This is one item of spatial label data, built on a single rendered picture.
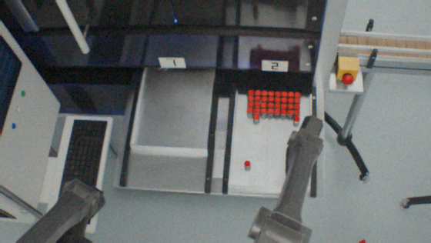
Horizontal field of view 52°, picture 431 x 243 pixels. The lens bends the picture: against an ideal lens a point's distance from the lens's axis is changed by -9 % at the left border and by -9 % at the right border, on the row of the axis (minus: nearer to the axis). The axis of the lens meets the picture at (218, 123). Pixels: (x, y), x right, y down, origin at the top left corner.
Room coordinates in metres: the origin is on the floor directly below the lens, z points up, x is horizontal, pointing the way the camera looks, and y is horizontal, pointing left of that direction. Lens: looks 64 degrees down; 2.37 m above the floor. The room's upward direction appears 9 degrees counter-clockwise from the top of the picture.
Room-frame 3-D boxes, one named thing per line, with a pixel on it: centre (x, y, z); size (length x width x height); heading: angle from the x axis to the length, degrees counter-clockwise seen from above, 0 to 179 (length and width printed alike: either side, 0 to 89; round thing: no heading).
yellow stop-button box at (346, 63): (0.81, -0.46, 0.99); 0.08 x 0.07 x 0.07; 167
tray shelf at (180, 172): (0.72, -0.01, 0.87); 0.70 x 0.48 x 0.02; 77
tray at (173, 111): (0.83, 0.14, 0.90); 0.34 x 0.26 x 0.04; 167
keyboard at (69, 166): (0.67, 0.52, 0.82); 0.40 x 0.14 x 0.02; 167
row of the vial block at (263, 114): (0.72, -0.19, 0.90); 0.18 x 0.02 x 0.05; 77
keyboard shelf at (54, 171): (0.68, 0.57, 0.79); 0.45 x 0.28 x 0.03; 167
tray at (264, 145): (0.64, -0.17, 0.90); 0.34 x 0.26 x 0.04; 167
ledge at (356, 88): (0.85, -0.49, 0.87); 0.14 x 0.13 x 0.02; 167
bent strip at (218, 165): (0.61, 0.01, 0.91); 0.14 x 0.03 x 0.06; 167
